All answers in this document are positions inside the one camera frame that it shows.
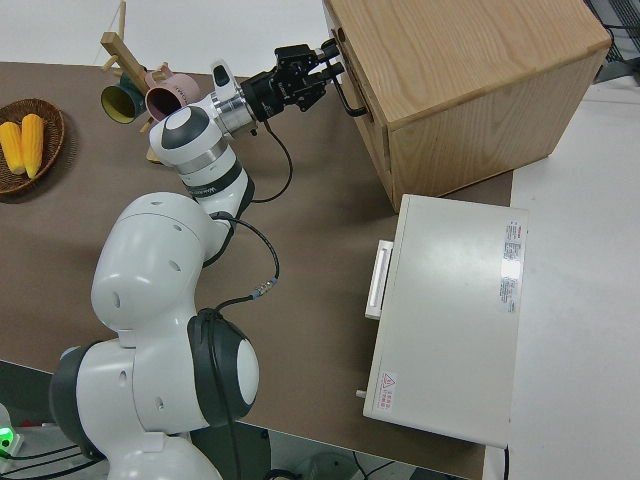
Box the yellow corn cob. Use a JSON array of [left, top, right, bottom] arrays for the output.
[[20, 113, 45, 180], [0, 122, 26, 176]]

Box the brown table mat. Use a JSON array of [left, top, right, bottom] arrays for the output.
[[0, 60, 516, 480]]

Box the brown wicker basket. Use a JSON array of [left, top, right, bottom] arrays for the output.
[[0, 98, 66, 195]]

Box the dark blue mug yellow inside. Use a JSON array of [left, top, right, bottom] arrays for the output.
[[100, 74, 149, 125]]

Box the light wooden drawer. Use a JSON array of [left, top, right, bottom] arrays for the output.
[[329, 24, 389, 131]]

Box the white toaster oven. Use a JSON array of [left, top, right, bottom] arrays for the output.
[[360, 193, 530, 449]]

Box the black metal drawer handle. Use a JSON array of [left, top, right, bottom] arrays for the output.
[[329, 42, 370, 120]]

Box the pink mug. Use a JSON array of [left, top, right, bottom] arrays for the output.
[[143, 73, 201, 123]]

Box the light wooden drawer cabinet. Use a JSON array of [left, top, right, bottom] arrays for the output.
[[322, 0, 612, 215]]

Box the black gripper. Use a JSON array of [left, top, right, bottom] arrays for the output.
[[243, 42, 346, 122]]

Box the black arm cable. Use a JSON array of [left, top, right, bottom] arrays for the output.
[[197, 117, 294, 480]]

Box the black wire rack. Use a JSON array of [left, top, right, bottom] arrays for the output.
[[584, 0, 640, 84]]

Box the wooden mug tree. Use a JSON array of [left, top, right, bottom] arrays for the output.
[[99, 0, 171, 165]]

